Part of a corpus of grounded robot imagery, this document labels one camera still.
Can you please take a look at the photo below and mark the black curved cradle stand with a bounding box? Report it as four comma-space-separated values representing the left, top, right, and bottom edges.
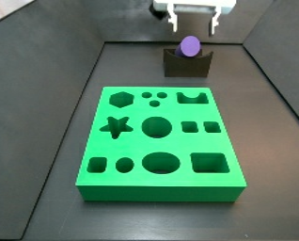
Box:
163, 49, 214, 78

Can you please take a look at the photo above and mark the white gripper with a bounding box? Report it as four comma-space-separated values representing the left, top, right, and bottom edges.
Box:
152, 0, 236, 35

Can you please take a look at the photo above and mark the purple cylinder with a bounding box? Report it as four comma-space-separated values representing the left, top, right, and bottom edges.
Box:
175, 36, 202, 57

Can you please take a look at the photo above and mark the green shape sorter block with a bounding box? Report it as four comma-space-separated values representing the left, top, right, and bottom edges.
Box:
75, 87, 246, 202

